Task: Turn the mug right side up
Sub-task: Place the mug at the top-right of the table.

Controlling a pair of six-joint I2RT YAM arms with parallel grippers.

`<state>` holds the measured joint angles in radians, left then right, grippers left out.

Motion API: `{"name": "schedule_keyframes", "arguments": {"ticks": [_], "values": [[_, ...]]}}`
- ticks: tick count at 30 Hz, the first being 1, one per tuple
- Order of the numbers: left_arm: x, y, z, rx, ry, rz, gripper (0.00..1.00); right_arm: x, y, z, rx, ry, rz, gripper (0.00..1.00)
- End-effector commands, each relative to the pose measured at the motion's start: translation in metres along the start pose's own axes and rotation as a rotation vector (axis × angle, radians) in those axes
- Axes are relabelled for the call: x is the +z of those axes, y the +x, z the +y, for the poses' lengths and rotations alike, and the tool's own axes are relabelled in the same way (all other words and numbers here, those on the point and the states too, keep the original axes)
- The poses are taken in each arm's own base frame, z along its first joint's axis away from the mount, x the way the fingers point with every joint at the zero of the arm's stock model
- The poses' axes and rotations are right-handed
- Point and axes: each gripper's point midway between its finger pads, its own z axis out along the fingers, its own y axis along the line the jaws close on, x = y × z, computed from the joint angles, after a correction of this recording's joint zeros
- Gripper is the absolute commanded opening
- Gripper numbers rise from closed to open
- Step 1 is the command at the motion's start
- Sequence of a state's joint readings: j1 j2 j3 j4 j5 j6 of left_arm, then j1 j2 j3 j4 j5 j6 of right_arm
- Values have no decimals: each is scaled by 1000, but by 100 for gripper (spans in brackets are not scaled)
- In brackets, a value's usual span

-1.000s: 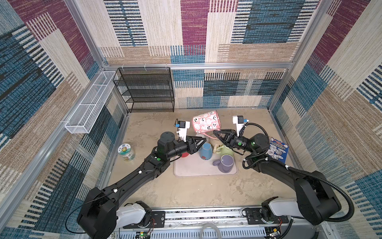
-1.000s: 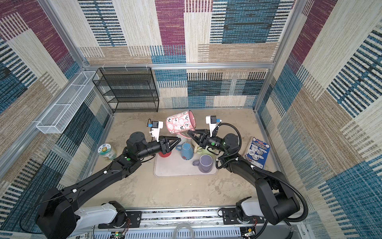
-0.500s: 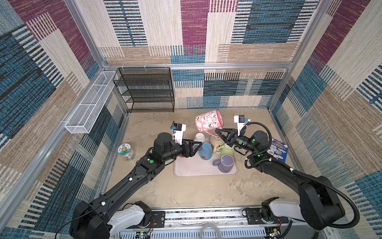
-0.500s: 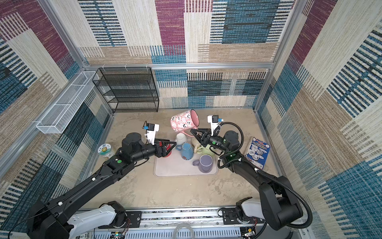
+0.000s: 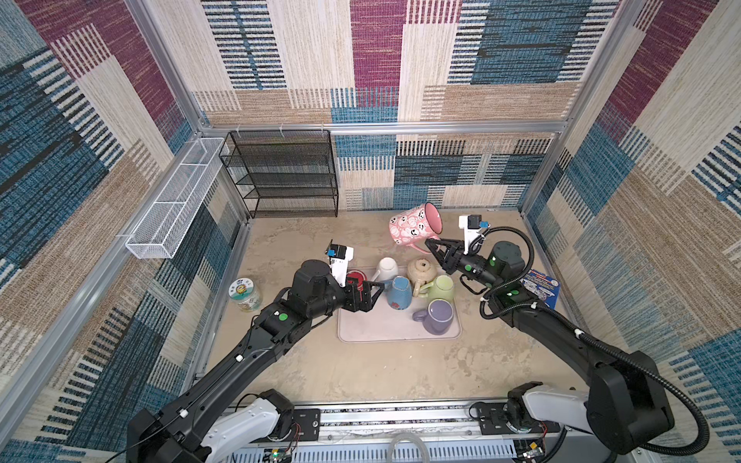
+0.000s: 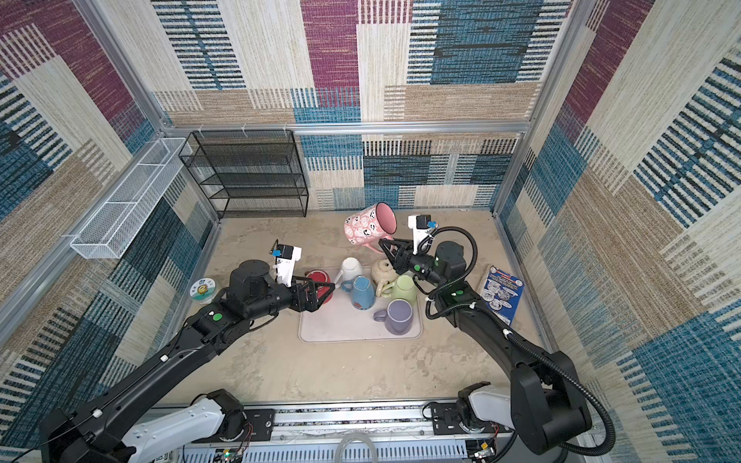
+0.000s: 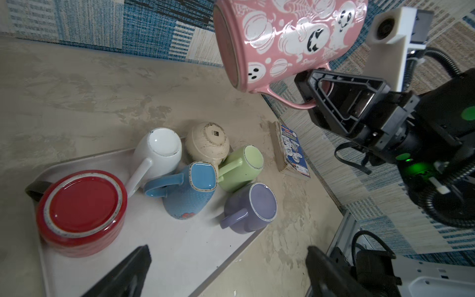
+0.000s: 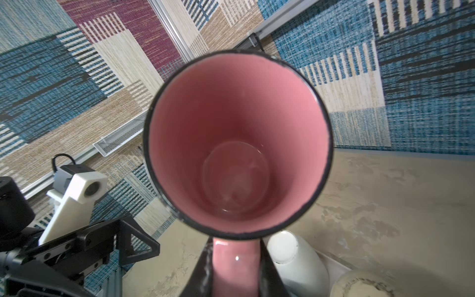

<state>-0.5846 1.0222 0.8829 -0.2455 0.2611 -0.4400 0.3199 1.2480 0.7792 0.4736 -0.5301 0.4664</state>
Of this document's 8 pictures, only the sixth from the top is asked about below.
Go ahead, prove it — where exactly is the green mug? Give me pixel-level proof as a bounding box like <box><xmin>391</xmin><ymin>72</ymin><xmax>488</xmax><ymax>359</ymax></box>
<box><xmin>376</xmin><ymin>275</ymin><xmax>418</xmax><ymax>305</ymax></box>

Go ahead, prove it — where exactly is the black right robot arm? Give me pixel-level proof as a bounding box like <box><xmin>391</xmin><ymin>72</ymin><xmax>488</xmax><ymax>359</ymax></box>
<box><xmin>379</xmin><ymin>238</ymin><xmax>594</xmax><ymax>455</ymax></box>

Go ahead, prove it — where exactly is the white mug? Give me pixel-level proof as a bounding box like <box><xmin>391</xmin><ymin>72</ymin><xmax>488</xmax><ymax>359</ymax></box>
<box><xmin>334</xmin><ymin>257</ymin><xmax>364</xmax><ymax>285</ymax></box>

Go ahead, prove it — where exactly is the pink patterned mug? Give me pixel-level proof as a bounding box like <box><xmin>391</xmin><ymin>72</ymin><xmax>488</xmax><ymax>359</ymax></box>
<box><xmin>343</xmin><ymin>202</ymin><xmax>398</xmax><ymax>254</ymax></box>

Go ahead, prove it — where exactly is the red mug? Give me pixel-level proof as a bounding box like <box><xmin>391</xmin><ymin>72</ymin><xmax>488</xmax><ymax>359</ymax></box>
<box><xmin>305</xmin><ymin>269</ymin><xmax>331</xmax><ymax>299</ymax></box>

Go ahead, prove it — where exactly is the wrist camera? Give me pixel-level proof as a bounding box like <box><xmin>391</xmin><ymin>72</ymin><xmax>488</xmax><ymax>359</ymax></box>
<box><xmin>270</xmin><ymin>240</ymin><xmax>302</xmax><ymax>287</ymax></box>
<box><xmin>407</xmin><ymin>214</ymin><xmax>438</xmax><ymax>255</ymax></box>

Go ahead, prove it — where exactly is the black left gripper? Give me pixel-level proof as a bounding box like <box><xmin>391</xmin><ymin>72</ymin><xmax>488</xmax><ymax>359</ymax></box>
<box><xmin>245</xmin><ymin>274</ymin><xmax>336</xmax><ymax>325</ymax></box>

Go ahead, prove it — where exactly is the blue polka dot mug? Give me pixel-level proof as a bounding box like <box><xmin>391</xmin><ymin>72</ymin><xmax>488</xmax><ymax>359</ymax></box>
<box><xmin>342</xmin><ymin>275</ymin><xmax>376</xmax><ymax>311</ymax></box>

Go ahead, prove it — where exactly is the purple mug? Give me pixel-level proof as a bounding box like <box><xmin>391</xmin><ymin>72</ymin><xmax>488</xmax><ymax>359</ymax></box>
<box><xmin>372</xmin><ymin>299</ymin><xmax>413</xmax><ymax>336</ymax></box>

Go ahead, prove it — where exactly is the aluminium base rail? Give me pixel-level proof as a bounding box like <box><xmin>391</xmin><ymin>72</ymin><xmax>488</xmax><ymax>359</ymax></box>
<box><xmin>138</xmin><ymin>395</ymin><xmax>597</xmax><ymax>463</ymax></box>

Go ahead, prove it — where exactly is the beige ceramic teapot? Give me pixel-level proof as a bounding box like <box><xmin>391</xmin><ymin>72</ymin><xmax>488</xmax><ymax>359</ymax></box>
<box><xmin>370</xmin><ymin>258</ymin><xmax>399</xmax><ymax>287</ymax></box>

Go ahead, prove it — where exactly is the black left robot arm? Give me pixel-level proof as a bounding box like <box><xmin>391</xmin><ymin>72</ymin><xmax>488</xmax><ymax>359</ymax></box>
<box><xmin>40</xmin><ymin>260</ymin><xmax>335</xmax><ymax>462</ymax></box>

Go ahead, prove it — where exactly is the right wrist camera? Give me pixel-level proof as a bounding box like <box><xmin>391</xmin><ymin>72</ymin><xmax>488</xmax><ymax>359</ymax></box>
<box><xmin>407</xmin><ymin>214</ymin><xmax>438</xmax><ymax>255</ymax></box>

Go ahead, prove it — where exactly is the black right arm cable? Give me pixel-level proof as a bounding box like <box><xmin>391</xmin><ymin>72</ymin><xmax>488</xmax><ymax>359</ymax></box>
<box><xmin>423</xmin><ymin>225</ymin><xmax>618</xmax><ymax>457</ymax></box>

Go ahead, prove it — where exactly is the white plastic tray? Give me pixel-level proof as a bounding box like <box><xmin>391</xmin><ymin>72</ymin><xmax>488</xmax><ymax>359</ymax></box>
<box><xmin>298</xmin><ymin>289</ymin><xmax>423</xmax><ymax>343</ymax></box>

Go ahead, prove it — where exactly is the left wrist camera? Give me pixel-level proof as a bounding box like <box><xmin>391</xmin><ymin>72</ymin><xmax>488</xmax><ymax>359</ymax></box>
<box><xmin>270</xmin><ymin>240</ymin><xmax>302</xmax><ymax>287</ymax></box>

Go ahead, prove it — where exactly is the white wire mesh basket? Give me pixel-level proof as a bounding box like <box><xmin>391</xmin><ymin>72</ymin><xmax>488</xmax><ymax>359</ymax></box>
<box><xmin>71</xmin><ymin>138</ymin><xmax>185</xmax><ymax>260</ymax></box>

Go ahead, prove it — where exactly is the small labelled jar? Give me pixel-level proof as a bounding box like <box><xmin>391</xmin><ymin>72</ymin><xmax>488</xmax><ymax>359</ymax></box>
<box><xmin>189</xmin><ymin>278</ymin><xmax>217</xmax><ymax>305</ymax></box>

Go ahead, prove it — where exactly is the black wire mesh shelf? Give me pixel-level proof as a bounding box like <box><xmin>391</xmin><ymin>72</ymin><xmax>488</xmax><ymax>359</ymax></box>
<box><xmin>179</xmin><ymin>129</ymin><xmax>309</xmax><ymax>219</ymax></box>

